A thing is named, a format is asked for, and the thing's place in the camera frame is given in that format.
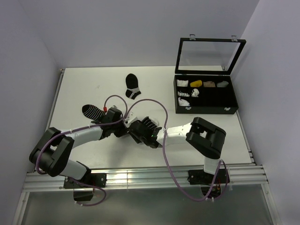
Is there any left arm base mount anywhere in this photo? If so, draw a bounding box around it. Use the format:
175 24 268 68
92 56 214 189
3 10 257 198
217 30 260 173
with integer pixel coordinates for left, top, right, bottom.
63 173 107 206

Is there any white rolled sock bottom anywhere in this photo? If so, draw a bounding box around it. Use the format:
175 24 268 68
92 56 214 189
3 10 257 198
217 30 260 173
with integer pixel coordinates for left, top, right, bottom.
178 97 190 106

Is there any grey rolled sock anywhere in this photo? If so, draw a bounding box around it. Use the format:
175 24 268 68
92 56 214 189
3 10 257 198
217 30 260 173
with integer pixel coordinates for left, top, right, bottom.
217 81 229 88

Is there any aluminium frame rail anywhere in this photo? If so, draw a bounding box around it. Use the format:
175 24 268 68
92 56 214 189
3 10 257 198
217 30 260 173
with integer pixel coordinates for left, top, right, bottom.
22 165 269 192

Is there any white rolled sock middle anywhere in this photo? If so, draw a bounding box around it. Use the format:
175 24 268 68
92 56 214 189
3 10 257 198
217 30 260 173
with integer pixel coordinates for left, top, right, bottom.
177 91 190 97

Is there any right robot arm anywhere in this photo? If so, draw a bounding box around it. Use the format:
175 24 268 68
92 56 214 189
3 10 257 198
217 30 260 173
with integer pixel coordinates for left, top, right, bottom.
128 117 226 183

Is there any white rolled sock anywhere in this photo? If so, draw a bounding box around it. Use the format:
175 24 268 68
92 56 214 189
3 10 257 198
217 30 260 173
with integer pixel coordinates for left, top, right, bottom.
176 80 188 87
177 91 190 97
178 97 190 106

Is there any tan rolled sock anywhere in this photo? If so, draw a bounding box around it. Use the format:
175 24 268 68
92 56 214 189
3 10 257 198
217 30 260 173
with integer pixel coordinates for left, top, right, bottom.
203 81 216 88

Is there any black compartment storage box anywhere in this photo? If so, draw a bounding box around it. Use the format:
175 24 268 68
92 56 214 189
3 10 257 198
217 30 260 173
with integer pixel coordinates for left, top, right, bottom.
173 75 239 114

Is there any black sock with striped cuff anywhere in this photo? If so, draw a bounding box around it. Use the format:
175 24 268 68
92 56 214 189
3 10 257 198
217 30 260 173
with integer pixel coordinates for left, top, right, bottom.
125 74 141 100

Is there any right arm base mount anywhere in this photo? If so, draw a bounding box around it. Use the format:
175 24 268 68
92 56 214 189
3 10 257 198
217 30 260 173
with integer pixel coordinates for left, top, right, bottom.
187 169 230 198

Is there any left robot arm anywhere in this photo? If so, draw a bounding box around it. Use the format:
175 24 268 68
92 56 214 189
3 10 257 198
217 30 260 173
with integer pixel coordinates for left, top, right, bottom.
29 107 126 187

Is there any white rolled sock top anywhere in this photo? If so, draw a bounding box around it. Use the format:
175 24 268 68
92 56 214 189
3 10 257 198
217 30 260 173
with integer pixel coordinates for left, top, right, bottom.
176 80 188 87

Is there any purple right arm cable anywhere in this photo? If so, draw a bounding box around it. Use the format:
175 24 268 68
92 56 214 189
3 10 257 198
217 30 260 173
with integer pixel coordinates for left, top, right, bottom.
124 98 229 202

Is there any yellow rolled sock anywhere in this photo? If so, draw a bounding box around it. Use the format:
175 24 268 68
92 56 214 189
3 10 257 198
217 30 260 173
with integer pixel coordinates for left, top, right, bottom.
190 80 203 88

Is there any black pinstriped sock white toe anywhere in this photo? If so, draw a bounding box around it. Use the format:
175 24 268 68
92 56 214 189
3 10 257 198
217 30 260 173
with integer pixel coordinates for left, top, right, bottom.
141 116 159 130

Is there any glass box lid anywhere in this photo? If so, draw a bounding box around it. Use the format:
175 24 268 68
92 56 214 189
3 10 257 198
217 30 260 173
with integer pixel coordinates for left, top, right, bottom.
175 36 247 76

